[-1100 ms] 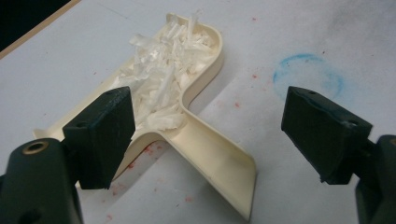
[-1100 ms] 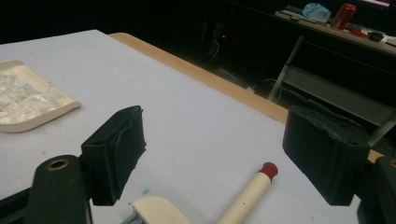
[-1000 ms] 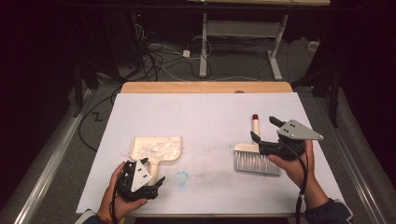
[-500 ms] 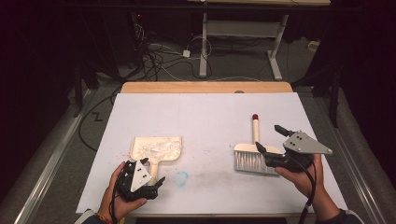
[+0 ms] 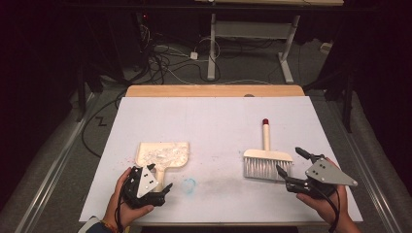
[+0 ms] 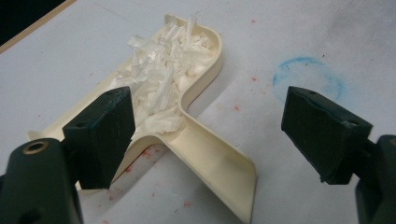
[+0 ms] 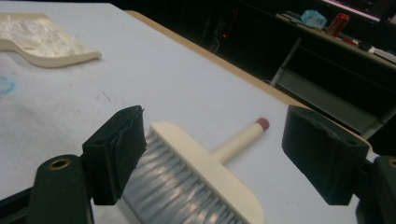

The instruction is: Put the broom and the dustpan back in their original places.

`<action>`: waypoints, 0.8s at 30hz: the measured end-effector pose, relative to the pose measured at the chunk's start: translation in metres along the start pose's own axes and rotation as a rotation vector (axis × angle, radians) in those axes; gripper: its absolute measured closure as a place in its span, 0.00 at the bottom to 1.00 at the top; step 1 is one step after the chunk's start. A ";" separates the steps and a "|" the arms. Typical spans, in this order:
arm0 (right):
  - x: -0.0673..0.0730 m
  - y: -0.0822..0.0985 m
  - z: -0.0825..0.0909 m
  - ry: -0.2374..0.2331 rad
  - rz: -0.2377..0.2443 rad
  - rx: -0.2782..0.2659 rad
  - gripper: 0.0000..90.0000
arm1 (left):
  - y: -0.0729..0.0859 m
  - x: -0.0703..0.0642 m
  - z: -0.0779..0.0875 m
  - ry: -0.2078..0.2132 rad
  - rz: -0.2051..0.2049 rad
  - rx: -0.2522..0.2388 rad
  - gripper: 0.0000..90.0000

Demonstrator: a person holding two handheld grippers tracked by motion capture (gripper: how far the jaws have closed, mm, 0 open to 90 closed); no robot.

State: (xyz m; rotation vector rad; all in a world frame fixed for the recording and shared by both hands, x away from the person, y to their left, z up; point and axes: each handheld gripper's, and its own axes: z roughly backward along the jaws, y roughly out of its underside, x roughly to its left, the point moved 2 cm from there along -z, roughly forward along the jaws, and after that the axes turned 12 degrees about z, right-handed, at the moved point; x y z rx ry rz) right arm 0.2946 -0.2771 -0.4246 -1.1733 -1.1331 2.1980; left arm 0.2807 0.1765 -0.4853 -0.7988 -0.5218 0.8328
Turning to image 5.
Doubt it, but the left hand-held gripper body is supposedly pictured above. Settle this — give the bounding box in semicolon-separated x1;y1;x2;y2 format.
124;164;167;209

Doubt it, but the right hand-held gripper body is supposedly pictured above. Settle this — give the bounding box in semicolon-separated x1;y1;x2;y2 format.
286;154;360;199

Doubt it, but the cream plastic dustpan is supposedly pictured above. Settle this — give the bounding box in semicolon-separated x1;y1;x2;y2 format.
134;141;190;192

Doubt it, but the pile of white shreds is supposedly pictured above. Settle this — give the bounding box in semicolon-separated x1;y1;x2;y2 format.
142;145;189;168

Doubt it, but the cream hand brush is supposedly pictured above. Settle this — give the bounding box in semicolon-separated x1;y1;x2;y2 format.
242;117;294;183

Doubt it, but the person's right hand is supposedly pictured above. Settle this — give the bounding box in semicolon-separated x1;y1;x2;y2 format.
295;185;355;228

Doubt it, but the person's left hand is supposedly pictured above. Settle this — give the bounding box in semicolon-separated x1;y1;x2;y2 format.
103;167;155;228

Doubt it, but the white board sheet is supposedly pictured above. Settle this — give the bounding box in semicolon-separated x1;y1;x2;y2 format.
79;96;363;224

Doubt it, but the wooden table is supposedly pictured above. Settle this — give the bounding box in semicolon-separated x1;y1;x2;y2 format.
124;84;305;98

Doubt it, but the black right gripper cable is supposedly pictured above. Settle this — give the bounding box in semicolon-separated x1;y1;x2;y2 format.
309;183;341;233

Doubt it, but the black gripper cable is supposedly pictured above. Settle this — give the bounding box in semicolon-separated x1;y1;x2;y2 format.
309;183;341;233
115;183;130;233

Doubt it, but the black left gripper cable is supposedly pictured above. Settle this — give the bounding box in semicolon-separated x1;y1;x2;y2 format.
115;183;130;233

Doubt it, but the aluminium floor rail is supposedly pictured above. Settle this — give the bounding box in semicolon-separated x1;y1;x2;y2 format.
325;95;404;233
14;92;98;233

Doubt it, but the long black floor cable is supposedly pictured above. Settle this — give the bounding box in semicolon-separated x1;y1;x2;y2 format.
81;90;128;159

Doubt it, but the white floor cable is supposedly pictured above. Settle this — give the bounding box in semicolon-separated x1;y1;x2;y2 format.
161;62;275;86

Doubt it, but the tangle of black floor cables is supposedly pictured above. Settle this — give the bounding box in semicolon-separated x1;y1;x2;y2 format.
127;13;227;85

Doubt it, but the white metal desk frame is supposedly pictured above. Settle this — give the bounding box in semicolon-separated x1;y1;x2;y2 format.
193;0;344;84

